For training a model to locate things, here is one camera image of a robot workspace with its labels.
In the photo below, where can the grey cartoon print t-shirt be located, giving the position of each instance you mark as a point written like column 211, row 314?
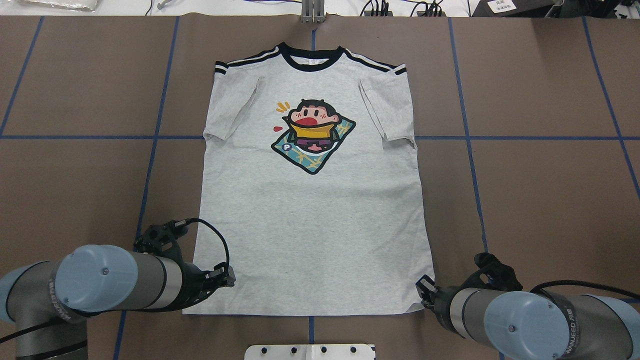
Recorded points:
column 311, row 173

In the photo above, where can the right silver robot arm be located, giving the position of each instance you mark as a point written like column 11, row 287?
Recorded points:
column 491, row 308

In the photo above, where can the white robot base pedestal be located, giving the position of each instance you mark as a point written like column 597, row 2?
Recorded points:
column 341, row 351

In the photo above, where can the clear plastic bag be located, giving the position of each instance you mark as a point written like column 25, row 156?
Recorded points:
column 73, row 5

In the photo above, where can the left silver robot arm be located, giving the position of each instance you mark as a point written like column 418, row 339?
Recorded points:
column 50, row 301

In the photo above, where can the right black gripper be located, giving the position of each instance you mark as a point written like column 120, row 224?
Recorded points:
column 441, row 298

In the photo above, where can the aluminium frame post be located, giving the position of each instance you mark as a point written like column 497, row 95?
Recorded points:
column 313, row 11

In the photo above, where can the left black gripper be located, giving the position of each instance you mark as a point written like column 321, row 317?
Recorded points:
column 192, row 280

